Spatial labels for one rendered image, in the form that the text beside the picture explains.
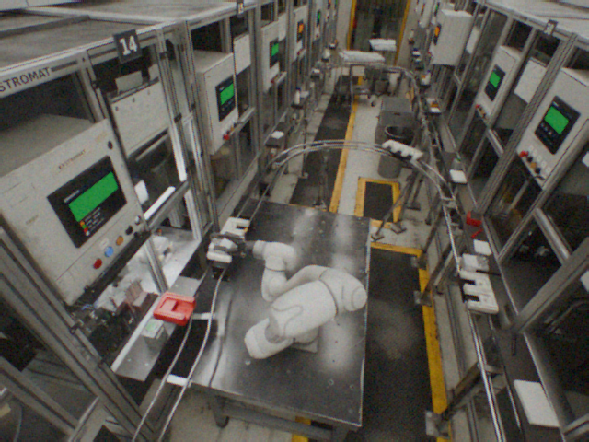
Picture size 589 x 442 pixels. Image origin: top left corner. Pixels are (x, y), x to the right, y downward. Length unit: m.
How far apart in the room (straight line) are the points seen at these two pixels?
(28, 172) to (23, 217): 0.12
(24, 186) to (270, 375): 1.27
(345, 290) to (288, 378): 0.80
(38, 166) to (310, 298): 0.83
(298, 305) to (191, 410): 1.60
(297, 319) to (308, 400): 0.77
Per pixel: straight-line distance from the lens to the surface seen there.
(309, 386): 1.71
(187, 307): 1.69
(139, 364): 1.61
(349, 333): 1.86
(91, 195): 1.18
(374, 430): 2.41
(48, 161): 1.09
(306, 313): 0.97
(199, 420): 2.42
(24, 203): 1.06
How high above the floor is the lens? 2.26
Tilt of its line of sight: 40 degrees down
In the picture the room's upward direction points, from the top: 3 degrees clockwise
